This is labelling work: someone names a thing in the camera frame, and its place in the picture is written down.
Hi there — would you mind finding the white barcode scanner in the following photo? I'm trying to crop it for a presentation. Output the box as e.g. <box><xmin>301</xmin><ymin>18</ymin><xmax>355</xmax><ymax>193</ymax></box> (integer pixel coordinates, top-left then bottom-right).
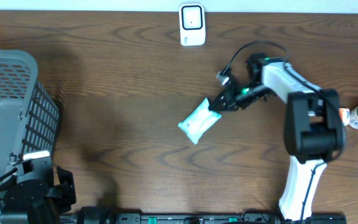
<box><xmin>179</xmin><ymin>3</ymin><xmax>206</xmax><ymax>47</ymax></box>

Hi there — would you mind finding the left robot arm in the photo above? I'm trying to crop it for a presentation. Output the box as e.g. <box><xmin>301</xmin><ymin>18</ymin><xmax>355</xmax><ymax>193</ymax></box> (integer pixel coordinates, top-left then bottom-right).
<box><xmin>0</xmin><ymin>157</ymin><xmax>76</xmax><ymax>224</ymax></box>

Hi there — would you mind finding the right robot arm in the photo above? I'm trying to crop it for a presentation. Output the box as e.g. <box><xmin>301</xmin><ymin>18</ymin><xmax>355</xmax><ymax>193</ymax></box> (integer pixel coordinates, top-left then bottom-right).
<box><xmin>209</xmin><ymin>53</ymin><xmax>346</xmax><ymax>223</ymax></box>

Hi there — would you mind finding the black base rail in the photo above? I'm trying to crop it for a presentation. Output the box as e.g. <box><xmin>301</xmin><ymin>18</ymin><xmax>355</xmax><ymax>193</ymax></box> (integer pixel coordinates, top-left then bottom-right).
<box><xmin>60</xmin><ymin>205</ymin><xmax>347</xmax><ymax>224</ymax></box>

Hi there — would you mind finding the teal wet wipes pack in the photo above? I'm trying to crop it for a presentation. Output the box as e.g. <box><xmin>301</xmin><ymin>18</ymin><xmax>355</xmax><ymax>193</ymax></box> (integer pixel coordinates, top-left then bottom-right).
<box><xmin>178</xmin><ymin>98</ymin><xmax>222</xmax><ymax>145</ymax></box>

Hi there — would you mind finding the grey plastic basket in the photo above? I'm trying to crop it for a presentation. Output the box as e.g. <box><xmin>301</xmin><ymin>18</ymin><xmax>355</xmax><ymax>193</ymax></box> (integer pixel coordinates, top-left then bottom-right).
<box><xmin>0</xmin><ymin>47</ymin><xmax>61</xmax><ymax>224</ymax></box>

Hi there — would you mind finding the small orange box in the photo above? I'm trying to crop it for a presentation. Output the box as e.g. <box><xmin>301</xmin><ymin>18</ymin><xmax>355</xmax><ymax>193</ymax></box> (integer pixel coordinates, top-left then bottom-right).
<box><xmin>339</xmin><ymin>108</ymin><xmax>351</xmax><ymax>126</ymax></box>

